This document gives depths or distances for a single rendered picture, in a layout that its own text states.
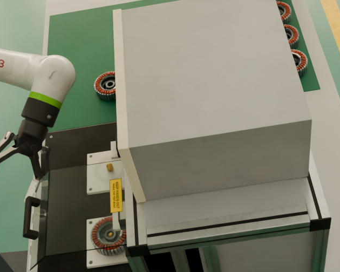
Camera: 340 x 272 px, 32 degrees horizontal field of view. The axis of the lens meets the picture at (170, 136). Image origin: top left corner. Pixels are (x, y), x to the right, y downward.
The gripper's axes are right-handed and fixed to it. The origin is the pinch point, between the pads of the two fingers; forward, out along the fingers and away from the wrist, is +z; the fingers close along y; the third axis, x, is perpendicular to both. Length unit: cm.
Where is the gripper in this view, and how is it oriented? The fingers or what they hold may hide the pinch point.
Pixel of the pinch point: (8, 193)
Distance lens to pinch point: 166.8
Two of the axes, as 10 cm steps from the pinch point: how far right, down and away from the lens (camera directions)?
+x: 6.9, 1.6, -7.0
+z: -3.4, 9.3, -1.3
